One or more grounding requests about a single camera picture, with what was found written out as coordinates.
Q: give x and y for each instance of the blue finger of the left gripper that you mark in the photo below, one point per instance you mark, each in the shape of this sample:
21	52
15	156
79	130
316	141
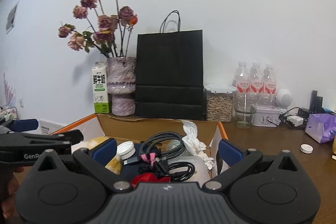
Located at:
24	125

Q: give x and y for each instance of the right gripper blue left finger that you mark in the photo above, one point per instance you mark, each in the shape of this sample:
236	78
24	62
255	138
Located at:
100	149

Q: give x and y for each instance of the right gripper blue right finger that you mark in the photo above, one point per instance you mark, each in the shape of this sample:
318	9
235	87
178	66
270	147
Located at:
236	157

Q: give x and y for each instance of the large white jar lid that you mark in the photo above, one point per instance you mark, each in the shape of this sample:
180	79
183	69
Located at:
125	150

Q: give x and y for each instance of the large white tissue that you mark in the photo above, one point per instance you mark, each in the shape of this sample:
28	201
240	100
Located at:
193	145

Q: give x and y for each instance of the red green ribbon bow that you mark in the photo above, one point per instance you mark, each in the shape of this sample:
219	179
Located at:
150	178

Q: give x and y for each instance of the person's left hand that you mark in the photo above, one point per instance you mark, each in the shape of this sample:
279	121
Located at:
9	187

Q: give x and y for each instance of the yellow white plush toy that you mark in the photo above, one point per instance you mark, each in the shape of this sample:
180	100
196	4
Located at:
115	165

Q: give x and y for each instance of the white paper bag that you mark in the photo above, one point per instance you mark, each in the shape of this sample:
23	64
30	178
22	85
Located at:
47	127

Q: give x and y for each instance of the red cardboard pumpkin box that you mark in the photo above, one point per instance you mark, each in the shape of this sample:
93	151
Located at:
140	129

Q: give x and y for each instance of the white printed tin box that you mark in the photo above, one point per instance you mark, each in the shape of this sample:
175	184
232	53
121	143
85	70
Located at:
266	116

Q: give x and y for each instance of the clear drinking glass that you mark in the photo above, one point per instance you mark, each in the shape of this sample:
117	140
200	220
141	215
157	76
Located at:
245	108

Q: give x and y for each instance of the clear jar of pellets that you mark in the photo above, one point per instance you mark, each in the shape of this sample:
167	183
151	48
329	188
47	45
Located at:
219	102

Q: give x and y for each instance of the middle water bottle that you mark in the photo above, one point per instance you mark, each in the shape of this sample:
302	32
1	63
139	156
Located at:
256	78

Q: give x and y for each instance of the water bottle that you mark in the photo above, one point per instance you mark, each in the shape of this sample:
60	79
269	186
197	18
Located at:
270	81
241	78
256	78

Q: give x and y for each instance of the small white round lid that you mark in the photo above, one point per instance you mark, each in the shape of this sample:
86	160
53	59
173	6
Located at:
306	148

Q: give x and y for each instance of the left water bottle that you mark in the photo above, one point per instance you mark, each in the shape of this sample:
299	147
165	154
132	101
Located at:
241	78

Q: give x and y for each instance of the white green milk carton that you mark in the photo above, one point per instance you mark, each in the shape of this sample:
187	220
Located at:
101	99

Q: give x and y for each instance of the right water bottle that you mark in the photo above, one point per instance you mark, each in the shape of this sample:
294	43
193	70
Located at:
270	81

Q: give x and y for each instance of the purple mottled vase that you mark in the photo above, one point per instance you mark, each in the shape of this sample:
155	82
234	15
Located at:
121	85

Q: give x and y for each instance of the purple tissue pack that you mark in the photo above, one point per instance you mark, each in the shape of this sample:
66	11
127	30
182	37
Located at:
321	127

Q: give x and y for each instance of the black device on stand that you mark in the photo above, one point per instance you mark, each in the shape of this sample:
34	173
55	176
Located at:
316	103

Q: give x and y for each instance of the black paper shopping bag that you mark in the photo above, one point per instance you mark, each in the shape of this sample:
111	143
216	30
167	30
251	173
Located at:
169	75

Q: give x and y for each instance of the yellow ceramic mug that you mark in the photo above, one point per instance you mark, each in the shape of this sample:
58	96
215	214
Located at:
334	149

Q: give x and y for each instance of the dried rose bouquet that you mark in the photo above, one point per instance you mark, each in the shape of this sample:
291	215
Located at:
109	34

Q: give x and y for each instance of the wire storage rack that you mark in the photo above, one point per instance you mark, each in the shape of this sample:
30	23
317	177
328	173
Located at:
8	113

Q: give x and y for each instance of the white charger with cables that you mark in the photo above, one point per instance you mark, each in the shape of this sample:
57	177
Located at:
295	118

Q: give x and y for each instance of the white round camera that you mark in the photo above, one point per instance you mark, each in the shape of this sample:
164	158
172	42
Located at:
283	98

